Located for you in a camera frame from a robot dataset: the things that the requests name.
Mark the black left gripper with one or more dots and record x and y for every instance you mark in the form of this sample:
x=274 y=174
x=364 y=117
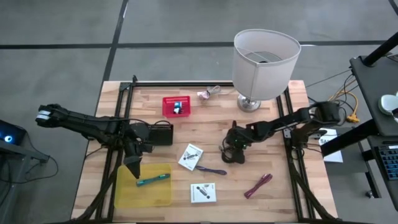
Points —
x=136 y=149

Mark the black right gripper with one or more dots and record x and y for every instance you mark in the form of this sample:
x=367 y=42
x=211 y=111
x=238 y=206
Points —
x=237 y=137

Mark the teal pen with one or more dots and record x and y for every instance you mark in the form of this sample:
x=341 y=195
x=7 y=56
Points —
x=152 y=180

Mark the white product box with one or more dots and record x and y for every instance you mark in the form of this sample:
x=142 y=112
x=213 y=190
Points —
x=203 y=193
x=190 y=157

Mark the small white teal cube charger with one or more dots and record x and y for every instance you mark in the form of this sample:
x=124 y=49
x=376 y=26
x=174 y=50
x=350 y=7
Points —
x=178 y=104

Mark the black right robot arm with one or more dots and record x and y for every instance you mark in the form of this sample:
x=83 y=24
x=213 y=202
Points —
x=280 y=123

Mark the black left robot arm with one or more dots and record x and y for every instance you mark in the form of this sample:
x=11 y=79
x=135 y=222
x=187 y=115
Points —
x=84 y=126

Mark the yellow translucent tray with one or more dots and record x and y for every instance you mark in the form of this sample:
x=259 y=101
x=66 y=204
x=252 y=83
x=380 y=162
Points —
x=143 y=196

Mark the black plastic basket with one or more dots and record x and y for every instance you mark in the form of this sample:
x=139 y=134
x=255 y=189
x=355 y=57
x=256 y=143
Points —
x=163 y=135

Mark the red plastic basket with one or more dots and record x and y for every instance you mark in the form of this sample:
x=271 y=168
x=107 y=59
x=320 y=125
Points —
x=183 y=109

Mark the grey shade table lamp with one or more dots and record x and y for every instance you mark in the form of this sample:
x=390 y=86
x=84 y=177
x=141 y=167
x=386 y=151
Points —
x=264 y=81

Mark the white paper sheet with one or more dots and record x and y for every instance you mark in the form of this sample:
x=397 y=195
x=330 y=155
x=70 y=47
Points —
x=334 y=157

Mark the grey metal stand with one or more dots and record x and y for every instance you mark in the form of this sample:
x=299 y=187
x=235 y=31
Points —
x=18 y=151

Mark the black device with blue light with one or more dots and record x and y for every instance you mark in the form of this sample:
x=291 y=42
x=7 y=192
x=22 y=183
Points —
x=12 y=133

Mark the black desk stand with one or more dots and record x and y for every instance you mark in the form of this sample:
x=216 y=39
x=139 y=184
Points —
x=371 y=149

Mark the desk caster wheel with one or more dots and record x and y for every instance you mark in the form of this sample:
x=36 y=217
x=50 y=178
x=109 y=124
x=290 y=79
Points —
x=369 y=194

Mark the black side table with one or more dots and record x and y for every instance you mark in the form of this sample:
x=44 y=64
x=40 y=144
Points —
x=373 y=93

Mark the backlit keyboard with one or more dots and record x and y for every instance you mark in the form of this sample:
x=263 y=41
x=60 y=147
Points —
x=390 y=161

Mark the white rounded device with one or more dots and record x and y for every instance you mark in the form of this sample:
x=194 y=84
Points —
x=387 y=104

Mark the black pole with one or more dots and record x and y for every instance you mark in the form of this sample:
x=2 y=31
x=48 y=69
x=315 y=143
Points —
x=379 y=51

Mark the black aluminium frame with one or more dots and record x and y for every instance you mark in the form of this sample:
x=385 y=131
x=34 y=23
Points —
x=186 y=84

